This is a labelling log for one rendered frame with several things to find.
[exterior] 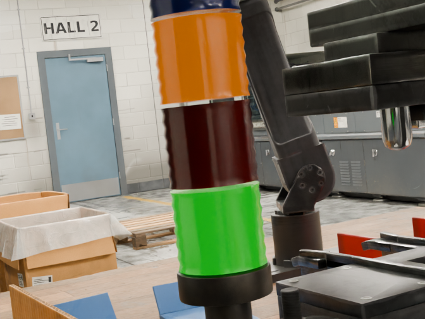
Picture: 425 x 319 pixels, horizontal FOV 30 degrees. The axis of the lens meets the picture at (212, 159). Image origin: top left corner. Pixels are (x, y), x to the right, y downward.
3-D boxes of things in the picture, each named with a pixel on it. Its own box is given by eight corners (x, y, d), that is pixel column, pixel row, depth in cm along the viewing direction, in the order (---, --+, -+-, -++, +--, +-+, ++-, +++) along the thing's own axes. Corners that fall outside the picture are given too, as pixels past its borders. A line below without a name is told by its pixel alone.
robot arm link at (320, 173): (313, 159, 106) (271, 163, 106) (324, 162, 97) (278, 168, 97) (317, 205, 107) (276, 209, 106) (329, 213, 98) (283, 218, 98)
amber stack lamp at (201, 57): (222, 99, 36) (214, 24, 36) (267, 93, 32) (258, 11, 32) (145, 107, 34) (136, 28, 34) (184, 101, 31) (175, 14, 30)
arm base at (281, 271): (372, 197, 103) (339, 195, 110) (241, 223, 94) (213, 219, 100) (378, 257, 104) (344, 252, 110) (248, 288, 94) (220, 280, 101)
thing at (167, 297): (220, 302, 81) (217, 273, 81) (286, 336, 67) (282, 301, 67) (155, 314, 79) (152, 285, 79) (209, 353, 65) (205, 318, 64)
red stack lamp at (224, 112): (230, 176, 36) (222, 102, 36) (276, 178, 33) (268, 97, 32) (154, 188, 34) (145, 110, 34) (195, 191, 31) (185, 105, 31)
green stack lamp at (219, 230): (238, 252, 36) (231, 179, 36) (285, 261, 33) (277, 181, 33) (163, 268, 34) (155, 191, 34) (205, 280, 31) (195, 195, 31)
